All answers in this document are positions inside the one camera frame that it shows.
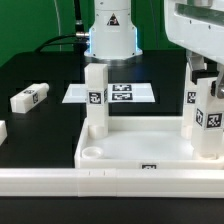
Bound white marker sheet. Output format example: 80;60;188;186
63;83;155;103

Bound white front fence bar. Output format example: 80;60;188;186
0;169;224;198

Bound white left fence block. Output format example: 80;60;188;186
0;120;7;146

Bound white desk top tray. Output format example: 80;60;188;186
74;116;224;170

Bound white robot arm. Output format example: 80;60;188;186
85;0;224;99

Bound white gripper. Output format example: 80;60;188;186
164;0;224;99

